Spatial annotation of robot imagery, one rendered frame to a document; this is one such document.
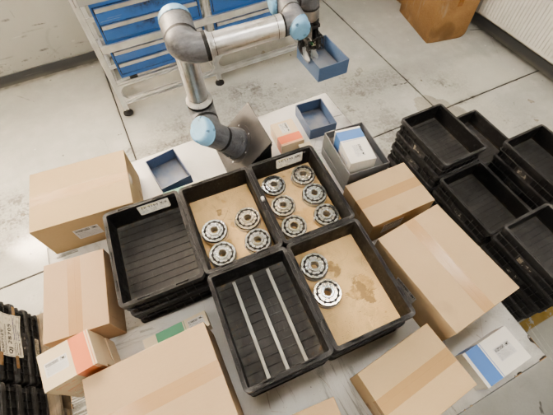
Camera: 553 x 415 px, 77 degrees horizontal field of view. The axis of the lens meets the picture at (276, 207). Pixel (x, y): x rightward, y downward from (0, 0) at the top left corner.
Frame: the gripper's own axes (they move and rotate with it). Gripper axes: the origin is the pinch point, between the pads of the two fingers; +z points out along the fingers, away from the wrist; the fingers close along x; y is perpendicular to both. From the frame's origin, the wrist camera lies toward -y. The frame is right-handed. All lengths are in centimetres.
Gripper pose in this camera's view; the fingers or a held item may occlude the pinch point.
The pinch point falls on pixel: (308, 58)
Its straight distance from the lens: 167.9
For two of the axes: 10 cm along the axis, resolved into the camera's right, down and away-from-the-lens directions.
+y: 4.2, 7.7, -4.8
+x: 9.0, -4.1, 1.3
